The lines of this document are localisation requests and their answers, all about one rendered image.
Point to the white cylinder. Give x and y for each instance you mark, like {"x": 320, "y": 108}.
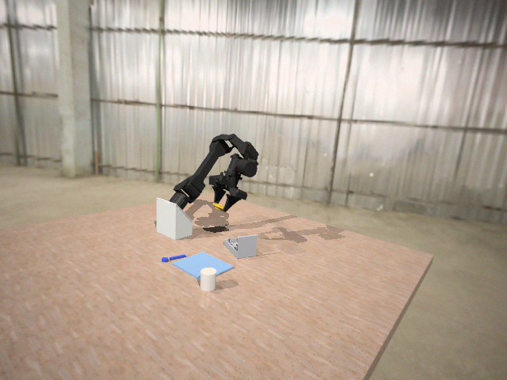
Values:
{"x": 207, "y": 279}

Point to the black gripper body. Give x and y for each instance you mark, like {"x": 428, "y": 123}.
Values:
{"x": 232, "y": 189}

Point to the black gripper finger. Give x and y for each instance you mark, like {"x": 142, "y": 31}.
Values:
{"x": 218, "y": 194}
{"x": 230, "y": 202}

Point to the light blue flat mat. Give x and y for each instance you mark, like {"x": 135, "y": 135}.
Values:
{"x": 194, "y": 264}

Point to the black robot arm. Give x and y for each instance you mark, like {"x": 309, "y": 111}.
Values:
{"x": 194, "y": 185}

